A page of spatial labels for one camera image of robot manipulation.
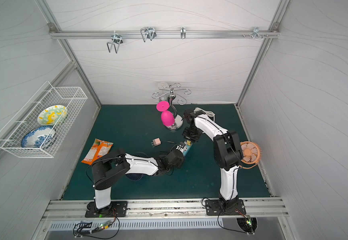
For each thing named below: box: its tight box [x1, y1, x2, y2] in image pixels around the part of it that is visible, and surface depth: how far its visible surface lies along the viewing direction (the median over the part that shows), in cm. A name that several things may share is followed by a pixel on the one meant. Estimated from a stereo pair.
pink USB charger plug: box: [151, 137, 162, 148], surface depth 99 cm
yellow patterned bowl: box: [37, 105, 68, 126], surface depth 70 cm
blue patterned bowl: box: [21, 126, 56, 148], surface depth 63 cm
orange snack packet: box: [81, 138, 114, 166], surface depth 95 cm
